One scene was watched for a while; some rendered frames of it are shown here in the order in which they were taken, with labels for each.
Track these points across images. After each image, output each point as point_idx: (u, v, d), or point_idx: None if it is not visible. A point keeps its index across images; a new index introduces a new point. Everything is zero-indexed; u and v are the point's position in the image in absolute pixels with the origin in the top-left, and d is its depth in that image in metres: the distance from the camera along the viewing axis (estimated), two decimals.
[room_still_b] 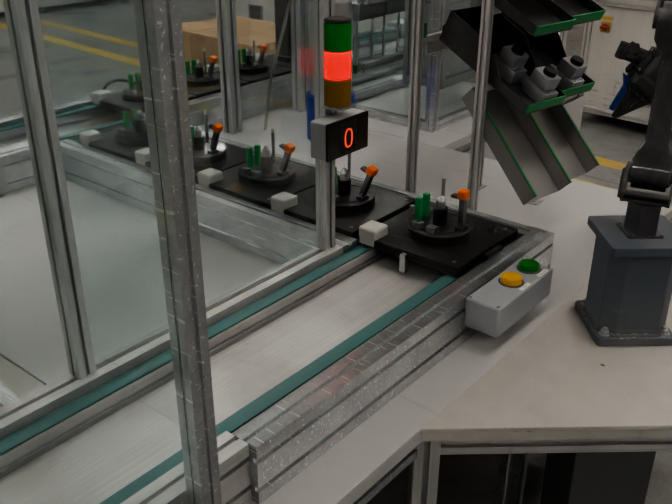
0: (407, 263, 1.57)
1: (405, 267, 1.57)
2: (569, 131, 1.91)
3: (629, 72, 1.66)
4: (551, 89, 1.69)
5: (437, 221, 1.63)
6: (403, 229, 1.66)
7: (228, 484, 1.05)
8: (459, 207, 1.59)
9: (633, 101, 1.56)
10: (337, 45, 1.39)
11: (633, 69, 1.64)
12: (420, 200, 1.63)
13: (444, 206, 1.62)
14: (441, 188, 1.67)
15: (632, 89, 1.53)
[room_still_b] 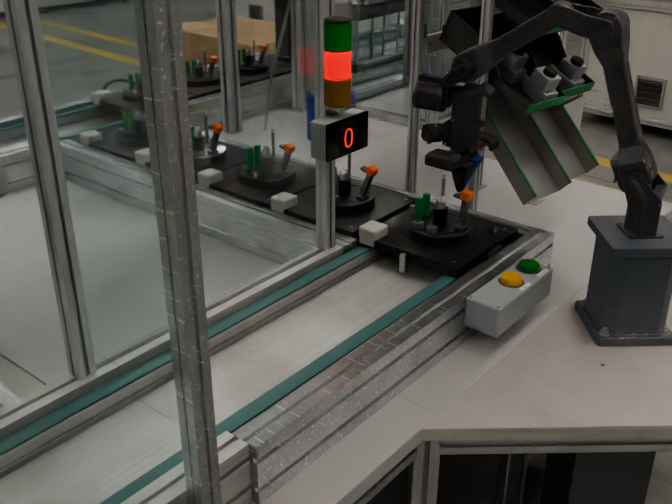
0: (407, 263, 1.57)
1: (405, 267, 1.57)
2: (569, 131, 1.91)
3: None
4: (551, 89, 1.69)
5: (437, 221, 1.63)
6: (403, 229, 1.66)
7: (228, 484, 1.05)
8: (461, 207, 1.59)
9: (460, 171, 1.55)
10: (337, 45, 1.39)
11: None
12: (420, 200, 1.63)
13: (444, 206, 1.62)
14: (441, 188, 1.67)
15: None
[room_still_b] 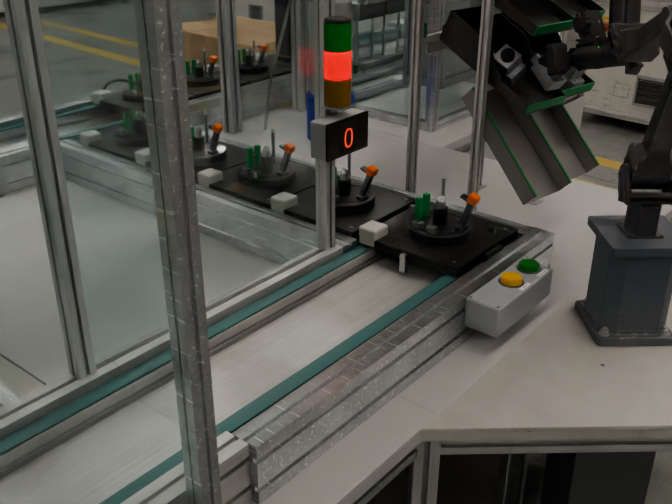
0: (407, 263, 1.57)
1: (405, 267, 1.57)
2: (569, 131, 1.91)
3: None
4: (560, 75, 1.66)
5: (437, 221, 1.63)
6: (403, 229, 1.66)
7: (228, 484, 1.05)
8: (465, 209, 1.58)
9: None
10: (337, 45, 1.39)
11: None
12: (420, 200, 1.63)
13: (444, 206, 1.62)
14: (441, 188, 1.67)
15: None
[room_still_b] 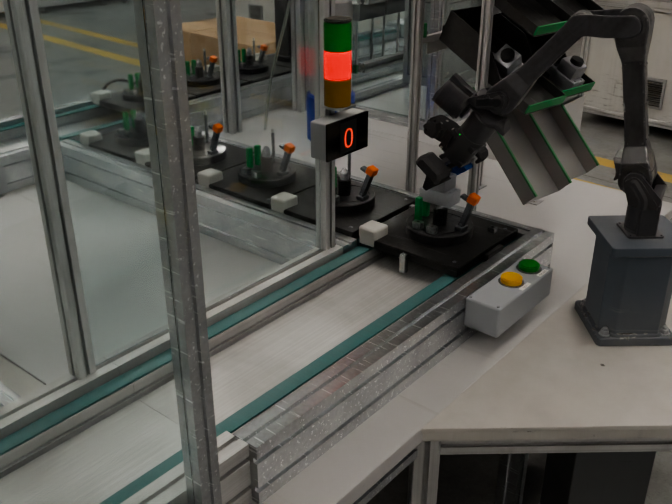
0: (407, 263, 1.57)
1: (405, 267, 1.57)
2: (569, 131, 1.91)
3: None
4: (452, 188, 1.60)
5: (437, 221, 1.63)
6: (403, 229, 1.66)
7: (228, 484, 1.05)
8: (465, 209, 1.58)
9: None
10: (337, 45, 1.39)
11: None
12: (420, 200, 1.63)
13: (444, 206, 1.62)
14: None
15: None
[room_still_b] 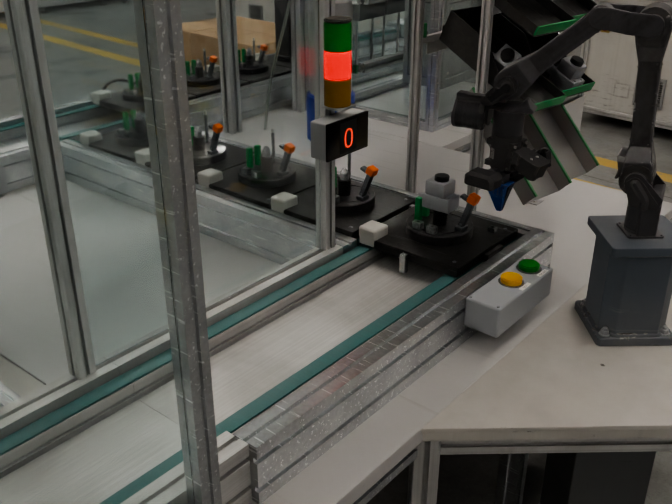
0: (407, 263, 1.57)
1: (405, 267, 1.57)
2: (569, 131, 1.91)
3: (505, 179, 1.47)
4: (451, 194, 1.61)
5: (437, 221, 1.63)
6: (403, 229, 1.66)
7: (228, 484, 1.05)
8: (465, 209, 1.58)
9: None
10: (337, 45, 1.39)
11: (510, 172, 1.48)
12: (420, 200, 1.63)
13: None
14: None
15: (519, 175, 1.52)
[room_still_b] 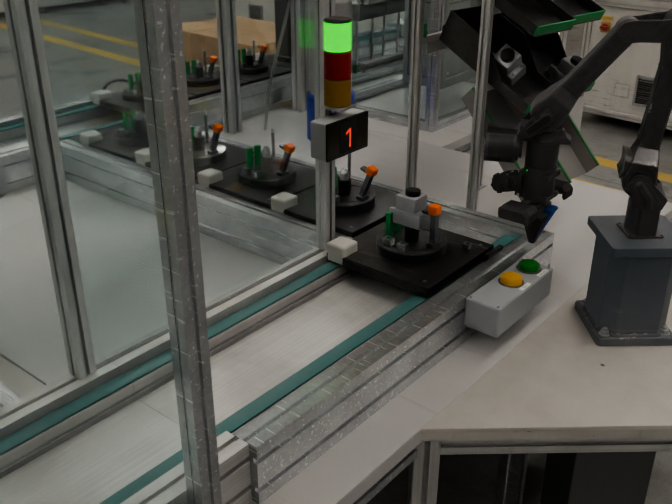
0: None
1: None
2: (569, 131, 1.91)
3: None
4: (423, 209, 1.54)
5: (408, 237, 1.56)
6: (374, 245, 1.59)
7: (228, 484, 1.05)
8: (430, 223, 1.52)
9: (533, 222, 1.46)
10: (337, 45, 1.39)
11: None
12: (391, 215, 1.56)
13: None
14: None
15: None
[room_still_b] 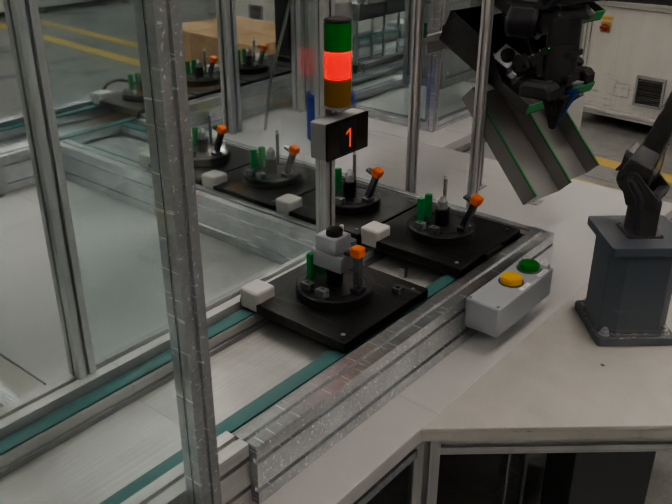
0: (406, 276, 1.59)
1: None
2: (569, 131, 1.91)
3: None
4: (346, 250, 1.37)
5: (331, 281, 1.39)
6: (294, 289, 1.43)
7: (228, 484, 1.05)
8: (353, 266, 1.35)
9: (554, 104, 1.43)
10: (337, 45, 1.39)
11: None
12: (311, 257, 1.40)
13: None
14: None
15: None
